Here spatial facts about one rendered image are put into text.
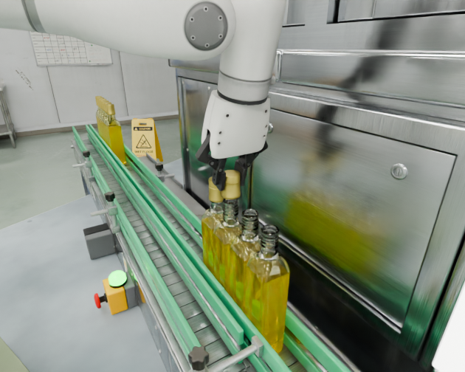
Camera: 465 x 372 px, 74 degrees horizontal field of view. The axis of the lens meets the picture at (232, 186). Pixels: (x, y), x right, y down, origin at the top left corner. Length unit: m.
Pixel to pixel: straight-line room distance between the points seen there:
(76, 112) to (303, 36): 5.92
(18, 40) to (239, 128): 5.88
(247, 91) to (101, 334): 0.70
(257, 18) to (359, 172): 0.26
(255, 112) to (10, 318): 0.84
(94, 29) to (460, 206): 0.44
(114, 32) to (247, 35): 0.16
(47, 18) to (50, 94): 5.90
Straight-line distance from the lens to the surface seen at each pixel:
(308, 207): 0.60
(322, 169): 0.55
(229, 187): 0.53
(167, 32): 0.35
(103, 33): 0.37
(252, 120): 0.47
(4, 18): 0.42
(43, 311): 1.03
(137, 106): 6.54
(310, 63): 0.56
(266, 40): 0.42
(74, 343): 0.91
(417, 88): 0.45
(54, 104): 6.32
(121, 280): 0.88
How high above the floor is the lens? 1.40
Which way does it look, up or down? 24 degrees down
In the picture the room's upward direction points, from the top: straight up
